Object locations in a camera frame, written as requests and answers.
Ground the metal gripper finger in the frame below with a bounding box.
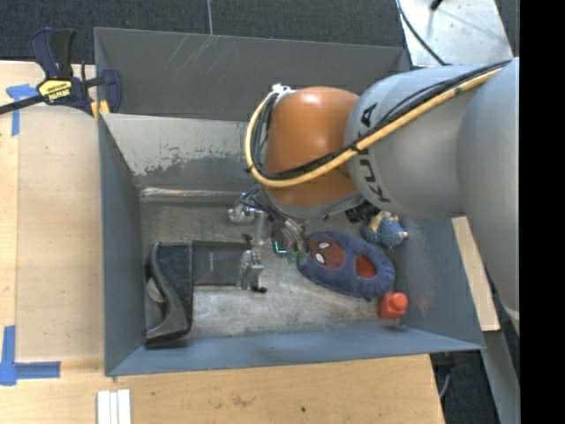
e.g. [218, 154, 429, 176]
[238, 248, 267, 293]
[226, 206, 257, 225]

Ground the black flat box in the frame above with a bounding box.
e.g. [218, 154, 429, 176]
[192, 238, 253, 288]

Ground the black shoe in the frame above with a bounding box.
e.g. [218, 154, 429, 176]
[144, 241, 194, 349]

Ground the blue slipper with red face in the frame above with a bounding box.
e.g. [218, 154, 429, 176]
[296, 231, 396, 301]

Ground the blue toy animal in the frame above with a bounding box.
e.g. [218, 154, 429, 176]
[362, 210, 410, 251]

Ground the red-orange toy block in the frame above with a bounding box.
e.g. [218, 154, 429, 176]
[377, 291, 410, 322]

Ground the grey metal bin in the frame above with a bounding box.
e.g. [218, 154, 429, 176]
[93, 26, 487, 377]

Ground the pale wood board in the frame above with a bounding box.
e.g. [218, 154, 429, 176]
[14, 103, 108, 365]

